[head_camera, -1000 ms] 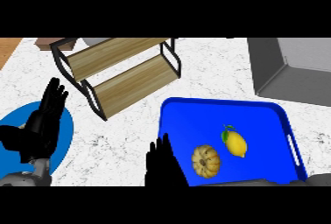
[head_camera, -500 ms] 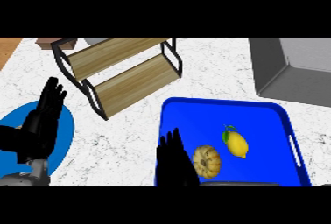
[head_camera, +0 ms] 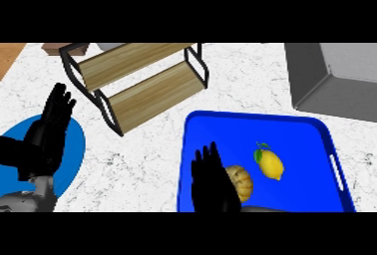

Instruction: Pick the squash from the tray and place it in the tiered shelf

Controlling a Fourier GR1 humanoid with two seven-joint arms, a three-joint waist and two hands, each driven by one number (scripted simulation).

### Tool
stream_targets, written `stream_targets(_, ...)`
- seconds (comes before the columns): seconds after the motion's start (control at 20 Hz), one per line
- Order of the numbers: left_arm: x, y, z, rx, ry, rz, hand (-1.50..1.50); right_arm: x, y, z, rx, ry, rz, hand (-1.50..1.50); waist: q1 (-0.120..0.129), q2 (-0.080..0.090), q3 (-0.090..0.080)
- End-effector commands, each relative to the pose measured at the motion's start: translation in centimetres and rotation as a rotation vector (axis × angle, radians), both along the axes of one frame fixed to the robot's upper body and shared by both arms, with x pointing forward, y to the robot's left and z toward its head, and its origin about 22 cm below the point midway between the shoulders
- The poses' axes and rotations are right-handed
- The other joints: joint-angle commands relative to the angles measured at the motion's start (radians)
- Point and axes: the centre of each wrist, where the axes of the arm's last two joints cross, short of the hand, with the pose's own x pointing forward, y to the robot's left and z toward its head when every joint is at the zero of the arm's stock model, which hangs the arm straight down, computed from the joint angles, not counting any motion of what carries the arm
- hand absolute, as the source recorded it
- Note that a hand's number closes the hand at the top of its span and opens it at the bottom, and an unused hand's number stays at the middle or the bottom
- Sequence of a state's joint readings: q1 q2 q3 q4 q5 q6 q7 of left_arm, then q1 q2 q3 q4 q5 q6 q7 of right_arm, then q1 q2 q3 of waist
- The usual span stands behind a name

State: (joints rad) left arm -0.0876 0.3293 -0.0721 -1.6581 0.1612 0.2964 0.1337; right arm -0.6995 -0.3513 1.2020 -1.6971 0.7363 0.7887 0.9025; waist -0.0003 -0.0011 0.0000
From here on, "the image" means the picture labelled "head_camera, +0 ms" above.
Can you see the grey sink basin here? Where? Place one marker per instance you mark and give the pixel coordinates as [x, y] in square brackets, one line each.
[339, 83]

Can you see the brown wooden block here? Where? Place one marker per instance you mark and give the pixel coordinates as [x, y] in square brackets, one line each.
[64, 49]

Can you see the wooden tiered shelf black frame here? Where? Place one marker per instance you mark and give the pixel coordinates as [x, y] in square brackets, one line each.
[142, 83]

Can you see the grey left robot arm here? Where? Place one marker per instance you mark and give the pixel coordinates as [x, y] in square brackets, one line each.
[30, 196]

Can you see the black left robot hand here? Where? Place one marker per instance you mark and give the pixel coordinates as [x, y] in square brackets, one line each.
[46, 132]

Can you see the blue tray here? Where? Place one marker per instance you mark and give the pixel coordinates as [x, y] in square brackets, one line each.
[275, 146]

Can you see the grey object behind shelf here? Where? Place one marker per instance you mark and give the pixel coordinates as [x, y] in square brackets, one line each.
[109, 46]

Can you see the yellow lemon with leaf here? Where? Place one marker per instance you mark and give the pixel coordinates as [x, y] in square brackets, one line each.
[271, 163]

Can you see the brown wooden board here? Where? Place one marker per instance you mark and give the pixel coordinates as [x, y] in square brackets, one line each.
[9, 56]

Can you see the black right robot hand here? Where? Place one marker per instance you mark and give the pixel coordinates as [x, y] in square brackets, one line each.
[210, 186]

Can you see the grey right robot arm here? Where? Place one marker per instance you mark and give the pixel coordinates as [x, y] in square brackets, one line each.
[260, 209]

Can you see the blue round plate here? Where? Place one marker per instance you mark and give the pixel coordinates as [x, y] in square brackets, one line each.
[71, 149]

